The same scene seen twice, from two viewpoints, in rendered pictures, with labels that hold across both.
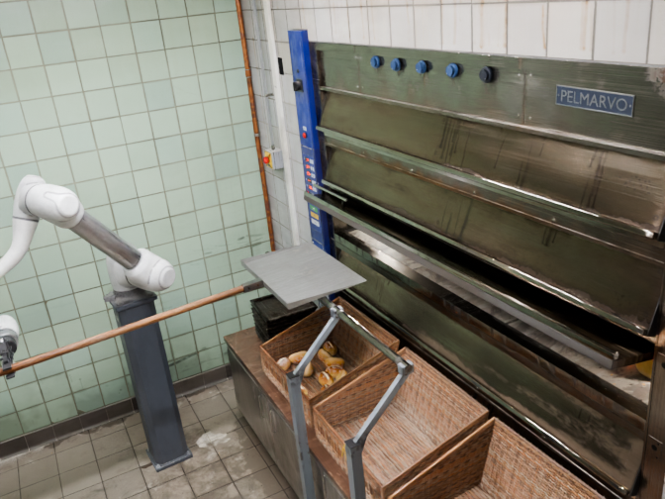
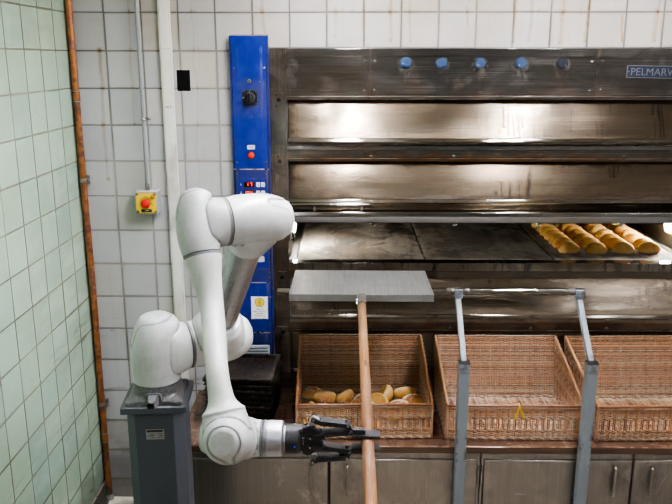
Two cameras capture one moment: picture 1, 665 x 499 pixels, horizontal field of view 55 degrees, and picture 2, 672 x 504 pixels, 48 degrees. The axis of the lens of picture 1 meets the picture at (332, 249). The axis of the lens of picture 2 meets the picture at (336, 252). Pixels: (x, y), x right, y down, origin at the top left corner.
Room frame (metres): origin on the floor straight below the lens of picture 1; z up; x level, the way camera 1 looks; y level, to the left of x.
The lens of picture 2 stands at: (1.39, 2.82, 2.07)
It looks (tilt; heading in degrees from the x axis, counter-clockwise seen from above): 14 degrees down; 296
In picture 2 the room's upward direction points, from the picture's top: straight up
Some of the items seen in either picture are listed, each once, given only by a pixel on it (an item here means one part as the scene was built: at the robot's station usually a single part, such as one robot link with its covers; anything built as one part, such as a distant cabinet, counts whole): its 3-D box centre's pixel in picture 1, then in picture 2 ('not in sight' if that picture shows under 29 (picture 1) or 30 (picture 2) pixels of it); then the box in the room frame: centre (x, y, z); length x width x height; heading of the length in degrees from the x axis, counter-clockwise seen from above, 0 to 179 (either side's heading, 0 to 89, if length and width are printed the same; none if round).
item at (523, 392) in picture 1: (445, 334); (489, 297); (2.20, -0.41, 1.02); 1.79 x 0.11 x 0.19; 25
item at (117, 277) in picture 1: (125, 264); (158, 345); (2.91, 1.01, 1.17); 0.18 x 0.16 x 0.22; 54
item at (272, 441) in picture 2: (5, 342); (273, 438); (2.29, 1.34, 1.14); 0.09 x 0.06 x 0.09; 115
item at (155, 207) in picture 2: (274, 158); (148, 201); (3.54, 0.27, 1.46); 0.10 x 0.07 x 0.10; 25
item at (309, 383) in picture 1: (327, 356); (362, 383); (2.61, 0.08, 0.72); 0.56 x 0.49 x 0.28; 26
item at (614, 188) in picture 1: (439, 140); (498, 121); (2.20, -0.41, 1.80); 1.79 x 0.11 x 0.19; 25
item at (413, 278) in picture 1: (449, 300); (490, 265); (2.21, -0.43, 1.16); 1.80 x 0.06 x 0.04; 25
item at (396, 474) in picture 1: (396, 424); (503, 384); (2.06, -0.18, 0.72); 0.56 x 0.49 x 0.28; 25
